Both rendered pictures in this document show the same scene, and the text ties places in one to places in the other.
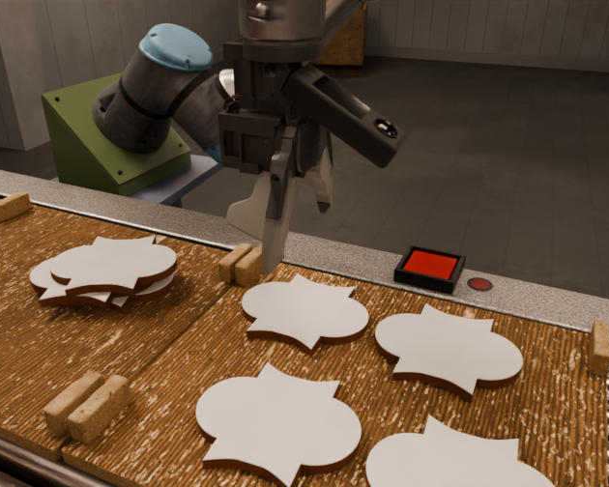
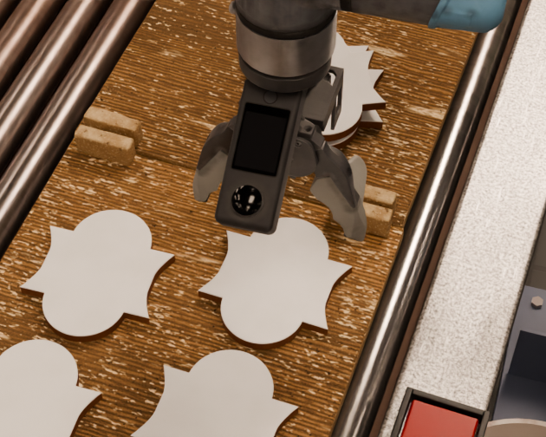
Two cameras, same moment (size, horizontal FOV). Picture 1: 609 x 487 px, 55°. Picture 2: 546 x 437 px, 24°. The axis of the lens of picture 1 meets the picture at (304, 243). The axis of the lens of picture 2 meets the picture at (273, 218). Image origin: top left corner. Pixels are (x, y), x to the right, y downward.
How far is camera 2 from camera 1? 1.01 m
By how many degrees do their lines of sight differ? 65
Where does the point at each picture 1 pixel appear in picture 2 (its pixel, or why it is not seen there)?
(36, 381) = (153, 93)
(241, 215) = not seen: hidden behind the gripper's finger
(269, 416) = (97, 264)
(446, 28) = not seen: outside the picture
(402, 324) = (250, 377)
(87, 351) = (197, 114)
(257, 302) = (279, 232)
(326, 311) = (268, 300)
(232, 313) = not seen: hidden behind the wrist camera
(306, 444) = (65, 295)
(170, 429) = (95, 201)
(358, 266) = (438, 352)
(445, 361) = (181, 415)
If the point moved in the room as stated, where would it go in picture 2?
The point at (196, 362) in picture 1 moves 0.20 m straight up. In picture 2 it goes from (185, 201) to (172, 56)
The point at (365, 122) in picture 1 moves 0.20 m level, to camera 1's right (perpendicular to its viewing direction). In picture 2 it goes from (234, 175) to (254, 407)
